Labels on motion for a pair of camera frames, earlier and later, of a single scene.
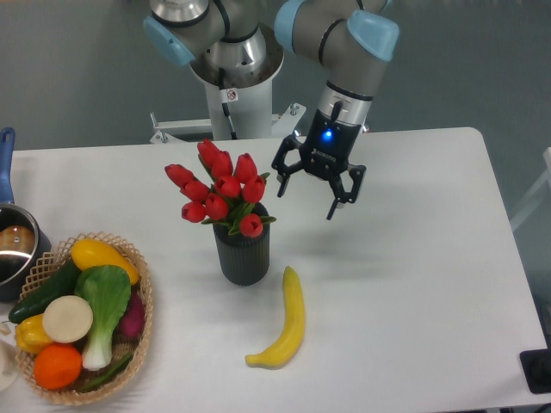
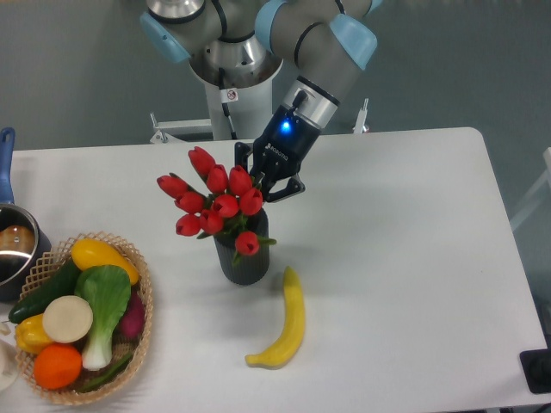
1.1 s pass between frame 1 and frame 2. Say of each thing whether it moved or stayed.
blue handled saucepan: stayed
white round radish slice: stayed
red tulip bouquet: moved
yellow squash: stayed
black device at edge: stayed
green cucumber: stayed
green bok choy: stayed
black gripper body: moved
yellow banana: stayed
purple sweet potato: stayed
